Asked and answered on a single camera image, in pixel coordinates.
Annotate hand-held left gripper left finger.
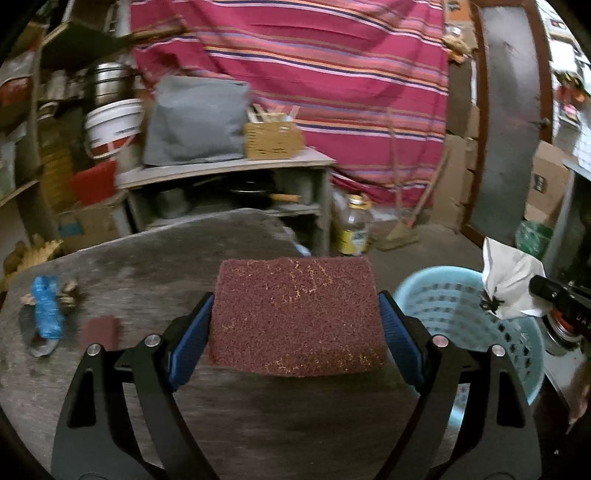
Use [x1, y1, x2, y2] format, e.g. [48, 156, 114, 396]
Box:
[52, 292, 218, 480]

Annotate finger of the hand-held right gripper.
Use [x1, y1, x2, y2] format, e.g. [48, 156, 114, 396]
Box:
[529, 275, 571, 308]

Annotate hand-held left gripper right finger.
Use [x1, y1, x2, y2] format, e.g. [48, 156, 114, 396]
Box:
[378, 291, 541, 480]

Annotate white paper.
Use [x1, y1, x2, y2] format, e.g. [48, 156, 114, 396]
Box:
[479, 236, 548, 320]

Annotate light blue plastic basket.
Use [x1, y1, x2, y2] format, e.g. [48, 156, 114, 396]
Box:
[393, 265, 547, 446]

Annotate small maroon pad piece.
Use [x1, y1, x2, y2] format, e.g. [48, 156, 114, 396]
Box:
[82, 316, 122, 348]

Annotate maroon scouring pad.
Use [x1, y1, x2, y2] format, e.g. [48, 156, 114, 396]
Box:
[208, 257, 388, 378]

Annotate blue plastic bag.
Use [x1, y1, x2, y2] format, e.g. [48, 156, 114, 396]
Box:
[31, 275, 64, 341]

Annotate green plastic bag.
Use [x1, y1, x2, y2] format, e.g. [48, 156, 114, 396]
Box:
[514, 221, 553, 260]

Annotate brown cardboard box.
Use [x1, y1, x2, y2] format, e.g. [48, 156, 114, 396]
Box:
[523, 140, 574, 227]

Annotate broom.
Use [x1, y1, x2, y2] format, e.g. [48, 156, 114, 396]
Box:
[378, 110, 451, 253]

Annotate small oil bottle yellow label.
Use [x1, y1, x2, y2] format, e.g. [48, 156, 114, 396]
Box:
[339, 193, 374, 257]

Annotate brown scraps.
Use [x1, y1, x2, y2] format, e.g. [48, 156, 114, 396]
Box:
[57, 279, 82, 308]

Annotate cardboard box blue label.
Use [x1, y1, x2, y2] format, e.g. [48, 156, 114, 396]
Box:
[55, 202, 126, 246]

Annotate low grey cabinet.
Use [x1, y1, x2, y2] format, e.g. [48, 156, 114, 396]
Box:
[115, 147, 338, 257]

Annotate stack of cardboard boxes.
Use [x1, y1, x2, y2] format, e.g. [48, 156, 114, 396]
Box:
[433, 54, 481, 232]

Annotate egg carton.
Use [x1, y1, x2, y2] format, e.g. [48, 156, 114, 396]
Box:
[13, 234, 64, 269]

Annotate red plastic basket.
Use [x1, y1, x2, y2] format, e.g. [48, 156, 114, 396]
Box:
[69, 160, 119, 204]

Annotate small woven basket with sticks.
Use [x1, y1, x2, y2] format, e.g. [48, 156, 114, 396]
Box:
[243, 120, 306, 160]

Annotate grey cushion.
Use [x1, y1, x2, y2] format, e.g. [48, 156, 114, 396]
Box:
[141, 75, 253, 166]

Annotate large yellow oil bottle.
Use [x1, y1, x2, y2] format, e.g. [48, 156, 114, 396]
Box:
[39, 115, 77, 209]

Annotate white plastic bucket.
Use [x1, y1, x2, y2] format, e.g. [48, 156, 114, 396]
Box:
[84, 97, 145, 160]

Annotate bundle of wooden sticks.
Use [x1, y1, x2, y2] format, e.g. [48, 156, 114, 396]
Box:
[249, 103, 301, 125]

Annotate steel pot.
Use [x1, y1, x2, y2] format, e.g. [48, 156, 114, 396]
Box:
[87, 62, 135, 110]

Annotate wooden shelf unit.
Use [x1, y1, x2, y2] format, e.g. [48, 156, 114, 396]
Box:
[0, 0, 136, 259]

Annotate red striped cloth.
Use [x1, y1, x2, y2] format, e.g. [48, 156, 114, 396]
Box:
[129, 0, 451, 209]

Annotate grey door brown frame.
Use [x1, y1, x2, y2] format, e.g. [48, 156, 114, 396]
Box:
[468, 0, 555, 246]

